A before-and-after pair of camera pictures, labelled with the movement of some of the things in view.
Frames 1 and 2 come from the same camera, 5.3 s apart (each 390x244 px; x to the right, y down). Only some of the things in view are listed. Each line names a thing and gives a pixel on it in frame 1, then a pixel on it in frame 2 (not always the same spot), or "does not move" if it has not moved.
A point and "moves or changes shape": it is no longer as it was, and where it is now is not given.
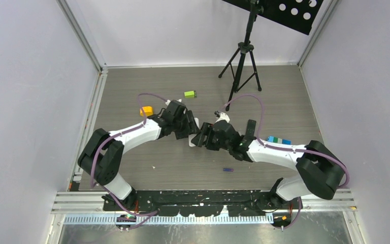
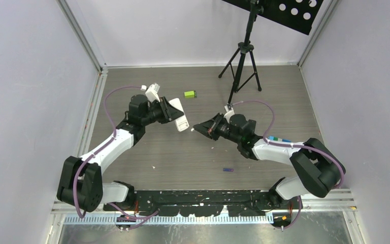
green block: x=192 y=94 does not move
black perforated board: x=299 y=14 does not move
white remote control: x=190 y=136 moves or changes shape
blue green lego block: x=278 y=140 does not move
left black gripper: x=191 y=127 -> x=169 y=113
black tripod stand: x=242 y=65 does not move
